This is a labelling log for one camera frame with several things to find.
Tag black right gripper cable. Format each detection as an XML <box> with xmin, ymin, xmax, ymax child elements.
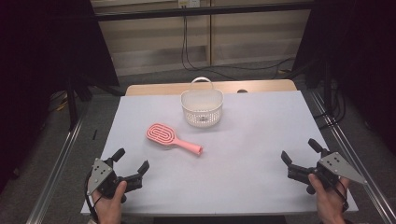
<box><xmin>337</xmin><ymin>180</ymin><xmax>349</xmax><ymax>213</ymax></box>

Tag white plastic basket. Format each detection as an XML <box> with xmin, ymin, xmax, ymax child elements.
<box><xmin>180</xmin><ymin>77</ymin><xmax>225</xmax><ymax>129</ymax></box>

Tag metal floor rail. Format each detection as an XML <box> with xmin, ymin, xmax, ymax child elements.
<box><xmin>26</xmin><ymin>102</ymin><xmax>90</xmax><ymax>224</ymax></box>
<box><xmin>309</xmin><ymin>90</ymin><xmax>396</xmax><ymax>224</ymax></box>

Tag person's left hand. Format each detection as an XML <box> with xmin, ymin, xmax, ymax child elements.
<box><xmin>92</xmin><ymin>180</ymin><xmax>128</xmax><ymax>224</ymax></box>

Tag white wall socket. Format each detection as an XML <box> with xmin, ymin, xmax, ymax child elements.
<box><xmin>177</xmin><ymin>0</ymin><xmax>201</xmax><ymax>8</ymax></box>

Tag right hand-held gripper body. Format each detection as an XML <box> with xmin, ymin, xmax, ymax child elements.
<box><xmin>306</xmin><ymin>151</ymin><xmax>368</xmax><ymax>196</ymax></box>

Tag black metal stand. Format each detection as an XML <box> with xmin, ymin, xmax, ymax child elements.
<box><xmin>66</xmin><ymin>76</ymin><xmax>94</xmax><ymax>132</ymax></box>

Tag white table cover sheet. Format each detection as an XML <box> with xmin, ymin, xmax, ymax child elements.
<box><xmin>79</xmin><ymin>90</ymin><xmax>360</xmax><ymax>217</ymax></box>

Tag black curtain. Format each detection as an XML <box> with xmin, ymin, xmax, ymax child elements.
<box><xmin>0</xmin><ymin>0</ymin><xmax>120</xmax><ymax>194</ymax></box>
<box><xmin>292</xmin><ymin>0</ymin><xmax>396</xmax><ymax>157</ymax></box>

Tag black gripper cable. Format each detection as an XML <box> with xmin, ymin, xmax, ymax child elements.
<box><xmin>337</xmin><ymin>180</ymin><xmax>349</xmax><ymax>213</ymax></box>
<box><xmin>83</xmin><ymin>172</ymin><xmax>101</xmax><ymax>223</ymax></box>

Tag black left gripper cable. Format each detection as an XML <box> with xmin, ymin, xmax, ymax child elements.
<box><xmin>83</xmin><ymin>172</ymin><xmax>101</xmax><ymax>223</ymax></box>

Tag person's right hand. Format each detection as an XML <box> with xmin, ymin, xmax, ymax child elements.
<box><xmin>307</xmin><ymin>173</ymin><xmax>351</xmax><ymax>224</ymax></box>

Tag black floor cables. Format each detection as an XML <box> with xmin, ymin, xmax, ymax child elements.
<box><xmin>312</xmin><ymin>88</ymin><xmax>347</xmax><ymax>131</ymax></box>

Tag pink hairbrush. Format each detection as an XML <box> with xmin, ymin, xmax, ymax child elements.
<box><xmin>145</xmin><ymin>122</ymin><xmax>205</xmax><ymax>157</ymax></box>

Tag black power cable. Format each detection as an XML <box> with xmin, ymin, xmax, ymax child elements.
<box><xmin>185</xmin><ymin>15</ymin><xmax>297</xmax><ymax>71</ymax></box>
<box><xmin>181</xmin><ymin>15</ymin><xmax>237</xmax><ymax>80</ymax></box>

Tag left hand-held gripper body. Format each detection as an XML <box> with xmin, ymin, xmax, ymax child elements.
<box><xmin>86</xmin><ymin>157</ymin><xmax>129</xmax><ymax>204</ymax></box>

